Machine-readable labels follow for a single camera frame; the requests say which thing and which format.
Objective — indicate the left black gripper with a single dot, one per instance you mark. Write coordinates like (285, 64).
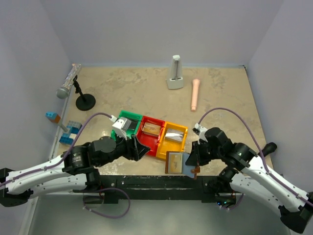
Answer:
(133, 148)

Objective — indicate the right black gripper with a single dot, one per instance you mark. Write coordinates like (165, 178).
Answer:
(195, 152)

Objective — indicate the brown leather card holder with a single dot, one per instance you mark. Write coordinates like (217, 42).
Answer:
(187, 170)

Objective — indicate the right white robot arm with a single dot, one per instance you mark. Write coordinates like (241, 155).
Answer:
(247, 173)

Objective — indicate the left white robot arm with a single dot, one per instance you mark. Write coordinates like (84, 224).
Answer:
(76, 170)

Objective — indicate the cards in red bin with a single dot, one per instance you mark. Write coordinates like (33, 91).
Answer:
(151, 129)

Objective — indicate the cards in yellow bin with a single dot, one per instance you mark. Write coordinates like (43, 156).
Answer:
(174, 135)

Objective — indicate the red plastic bin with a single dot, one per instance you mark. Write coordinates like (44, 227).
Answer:
(147, 140)

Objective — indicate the yellow plastic bin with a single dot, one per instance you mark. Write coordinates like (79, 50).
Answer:
(169, 145)

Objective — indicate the black item in green bin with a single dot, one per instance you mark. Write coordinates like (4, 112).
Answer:
(133, 124)

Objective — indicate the green plastic bin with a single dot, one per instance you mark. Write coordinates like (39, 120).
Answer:
(128, 115)

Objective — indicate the blue toy brick stack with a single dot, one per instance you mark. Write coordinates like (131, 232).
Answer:
(73, 129)

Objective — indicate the black microphone stand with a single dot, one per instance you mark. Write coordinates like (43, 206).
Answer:
(84, 102)

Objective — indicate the white metronome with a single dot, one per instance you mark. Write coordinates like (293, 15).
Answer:
(175, 78)

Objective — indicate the pink toy microphone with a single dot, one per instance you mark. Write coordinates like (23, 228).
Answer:
(195, 92)

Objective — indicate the blue orange toy block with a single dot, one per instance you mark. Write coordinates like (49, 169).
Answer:
(53, 117)

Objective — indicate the silver glitter microphone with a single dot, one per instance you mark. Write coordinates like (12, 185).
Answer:
(64, 90)

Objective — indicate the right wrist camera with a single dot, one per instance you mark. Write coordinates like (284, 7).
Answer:
(200, 132)

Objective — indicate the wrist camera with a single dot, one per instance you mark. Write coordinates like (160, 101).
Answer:
(200, 132)
(120, 126)

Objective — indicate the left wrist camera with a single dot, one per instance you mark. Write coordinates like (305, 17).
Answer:
(120, 126)

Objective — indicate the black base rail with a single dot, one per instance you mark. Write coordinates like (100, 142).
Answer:
(207, 189)

